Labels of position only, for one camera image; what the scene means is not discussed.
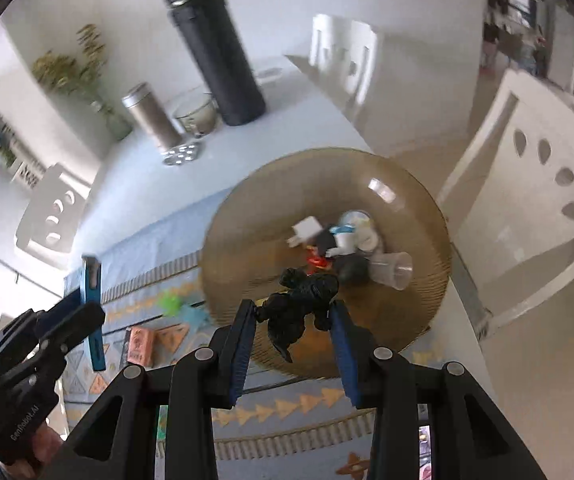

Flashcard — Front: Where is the silver thermos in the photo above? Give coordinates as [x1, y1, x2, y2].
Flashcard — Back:
[121, 82, 186, 153]

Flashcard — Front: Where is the clear jar with white lid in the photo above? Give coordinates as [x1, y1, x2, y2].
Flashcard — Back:
[339, 209, 384, 256]

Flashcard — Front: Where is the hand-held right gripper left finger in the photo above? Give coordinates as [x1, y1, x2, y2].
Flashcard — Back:
[62, 300, 256, 480]

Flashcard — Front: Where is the potted plant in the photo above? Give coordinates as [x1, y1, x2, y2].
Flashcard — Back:
[0, 120, 23, 168]

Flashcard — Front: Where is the tall black thermos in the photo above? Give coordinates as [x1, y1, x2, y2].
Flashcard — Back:
[161, 0, 267, 127]

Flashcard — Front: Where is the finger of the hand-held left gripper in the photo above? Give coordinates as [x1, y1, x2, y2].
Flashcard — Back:
[54, 290, 87, 315]
[32, 302, 107, 376]

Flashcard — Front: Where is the white charger plug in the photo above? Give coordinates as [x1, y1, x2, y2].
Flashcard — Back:
[287, 216, 324, 248]

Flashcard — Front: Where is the green star-shaped toy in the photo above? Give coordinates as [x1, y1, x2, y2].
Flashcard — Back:
[159, 290, 185, 317]

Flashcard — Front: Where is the white carved plant stand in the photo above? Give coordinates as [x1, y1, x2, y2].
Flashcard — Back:
[10, 157, 50, 191]

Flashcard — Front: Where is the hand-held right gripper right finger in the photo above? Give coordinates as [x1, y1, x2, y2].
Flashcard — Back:
[329, 300, 548, 480]

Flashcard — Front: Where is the person's left hand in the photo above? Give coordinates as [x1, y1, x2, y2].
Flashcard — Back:
[0, 421, 64, 480]

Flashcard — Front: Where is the white and blue figurine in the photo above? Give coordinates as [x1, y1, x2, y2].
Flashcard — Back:
[327, 222, 368, 261]

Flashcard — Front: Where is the red figurine with black hair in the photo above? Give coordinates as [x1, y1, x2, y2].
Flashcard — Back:
[307, 247, 368, 283]

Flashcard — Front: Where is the blue patterned woven table mat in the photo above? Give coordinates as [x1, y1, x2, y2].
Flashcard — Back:
[62, 192, 468, 480]

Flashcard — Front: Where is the silver pill blister pack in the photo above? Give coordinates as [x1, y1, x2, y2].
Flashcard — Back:
[162, 142, 201, 166]

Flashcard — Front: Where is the ribbed amber glass bowl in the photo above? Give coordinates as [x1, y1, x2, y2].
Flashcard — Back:
[201, 147, 454, 377]

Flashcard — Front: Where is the glass vase with flowers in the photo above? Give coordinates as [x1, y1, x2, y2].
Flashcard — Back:
[32, 24, 133, 142]

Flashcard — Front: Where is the smoky glass measuring cup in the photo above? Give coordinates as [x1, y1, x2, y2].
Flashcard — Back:
[173, 91, 218, 137]

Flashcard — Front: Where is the blue rectangular box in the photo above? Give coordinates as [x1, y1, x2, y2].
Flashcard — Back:
[81, 255, 107, 373]

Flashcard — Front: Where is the white cutout dining chair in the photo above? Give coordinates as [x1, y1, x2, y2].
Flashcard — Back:
[309, 14, 379, 111]
[16, 162, 91, 256]
[437, 67, 574, 331]

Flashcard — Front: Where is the clear plastic cup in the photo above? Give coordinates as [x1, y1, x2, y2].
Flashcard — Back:
[367, 251, 414, 291]

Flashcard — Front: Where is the small pink box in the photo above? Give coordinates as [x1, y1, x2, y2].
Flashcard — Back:
[130, 326, 157, 368]

